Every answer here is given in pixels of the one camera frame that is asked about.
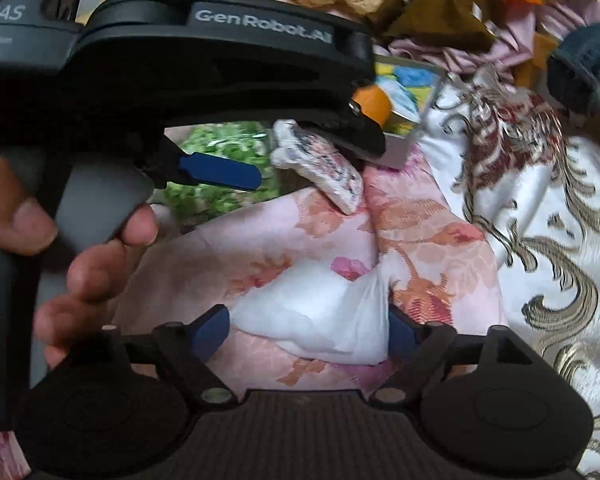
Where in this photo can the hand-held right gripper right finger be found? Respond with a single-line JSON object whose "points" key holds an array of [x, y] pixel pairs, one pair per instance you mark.
{"points": [[400, 335]]}

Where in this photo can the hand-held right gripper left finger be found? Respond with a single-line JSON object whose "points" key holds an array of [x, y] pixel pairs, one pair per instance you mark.
{"points": [[210, 332]]}

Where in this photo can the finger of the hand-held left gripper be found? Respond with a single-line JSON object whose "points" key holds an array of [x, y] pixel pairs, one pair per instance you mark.
{"points": [[360, 135], [220, 170]]}

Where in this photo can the orange lid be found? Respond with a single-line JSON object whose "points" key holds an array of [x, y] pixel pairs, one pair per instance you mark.
{"points": [[377, 102]]}

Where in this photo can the white patterned sock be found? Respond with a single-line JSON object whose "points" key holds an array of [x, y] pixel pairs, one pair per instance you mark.
{"points": [[330, 175]]}

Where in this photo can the cartoon print box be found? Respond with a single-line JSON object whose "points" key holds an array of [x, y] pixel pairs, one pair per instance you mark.
{"points": [[410, 95]]}

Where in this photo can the pale grey cloth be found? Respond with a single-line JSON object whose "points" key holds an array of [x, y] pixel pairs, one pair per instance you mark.
{"points": [[320, 320]]}

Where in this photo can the person's left hand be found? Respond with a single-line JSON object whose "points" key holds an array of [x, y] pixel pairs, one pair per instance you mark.
{"points": [[95, 272]]}

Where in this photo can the bottle of green paper stars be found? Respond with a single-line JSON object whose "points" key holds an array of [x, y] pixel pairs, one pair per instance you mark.
{"points": [[215, 142]]}

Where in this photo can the pink floral bedsheet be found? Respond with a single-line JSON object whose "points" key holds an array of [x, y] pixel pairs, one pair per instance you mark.
{"points": [[280, 240]]}

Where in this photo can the lilac pink cloth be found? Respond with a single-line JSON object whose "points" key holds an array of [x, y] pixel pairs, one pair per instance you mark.
{"points": [[480, 55]]}

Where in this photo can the colourful patchwork cloth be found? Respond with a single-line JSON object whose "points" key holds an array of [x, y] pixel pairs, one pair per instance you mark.
{"points": [[445, 5]]}

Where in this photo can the white gold ornament quilt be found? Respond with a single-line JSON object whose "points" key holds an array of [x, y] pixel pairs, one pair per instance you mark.
{"points": [[555, 260]]}

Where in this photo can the blue jeans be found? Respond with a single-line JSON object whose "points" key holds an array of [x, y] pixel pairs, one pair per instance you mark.
{"points": [[580, 65]]}

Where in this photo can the wooden bed frame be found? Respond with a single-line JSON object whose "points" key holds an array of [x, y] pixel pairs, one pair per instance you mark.
{"points": [[532, 70]]}

